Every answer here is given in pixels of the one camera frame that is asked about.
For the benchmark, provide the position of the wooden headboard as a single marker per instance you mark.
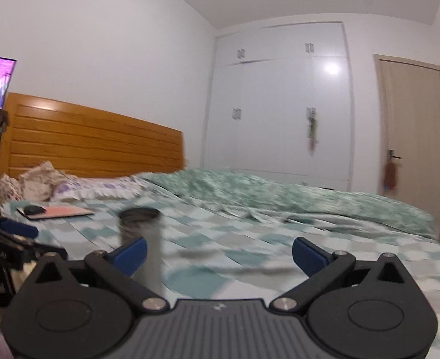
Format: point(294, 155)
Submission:
point(83, 141)

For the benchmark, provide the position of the stainless steel cup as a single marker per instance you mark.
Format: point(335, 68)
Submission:
point(140, 232)

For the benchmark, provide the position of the green hanging ornament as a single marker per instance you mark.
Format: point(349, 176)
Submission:
point(312, 129)

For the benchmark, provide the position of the green floral quilt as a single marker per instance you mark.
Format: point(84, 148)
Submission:
point(219, 189)

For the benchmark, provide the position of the brown tassel on door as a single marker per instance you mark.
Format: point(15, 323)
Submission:
point(391, 173)

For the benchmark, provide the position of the crumpled beige cloth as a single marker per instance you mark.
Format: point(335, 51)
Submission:
point(37, 184)

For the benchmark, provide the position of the purple floral pillow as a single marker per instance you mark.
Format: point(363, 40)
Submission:
point(84, 188)

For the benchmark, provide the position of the beige door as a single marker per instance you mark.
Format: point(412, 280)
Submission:
point(409, 93)

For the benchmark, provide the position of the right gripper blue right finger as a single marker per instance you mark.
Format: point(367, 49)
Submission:
point(325, 272)

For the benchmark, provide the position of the checkered green bed sheet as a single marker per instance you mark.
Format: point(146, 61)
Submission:
point(213, 251)

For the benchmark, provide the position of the white wardrobe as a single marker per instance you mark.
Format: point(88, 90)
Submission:
point(264, 79)

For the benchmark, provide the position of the black computer mouse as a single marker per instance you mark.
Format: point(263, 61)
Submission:
point(32, 210)

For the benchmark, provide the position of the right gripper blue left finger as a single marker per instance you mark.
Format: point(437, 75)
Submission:
point(114, 270)

